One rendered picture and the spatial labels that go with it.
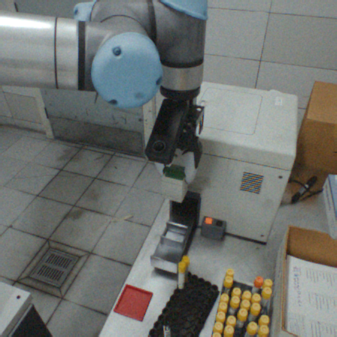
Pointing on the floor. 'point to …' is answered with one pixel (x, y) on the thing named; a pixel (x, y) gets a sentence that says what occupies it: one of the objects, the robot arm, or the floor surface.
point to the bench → (218, 254)
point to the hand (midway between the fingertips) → (174, 178)
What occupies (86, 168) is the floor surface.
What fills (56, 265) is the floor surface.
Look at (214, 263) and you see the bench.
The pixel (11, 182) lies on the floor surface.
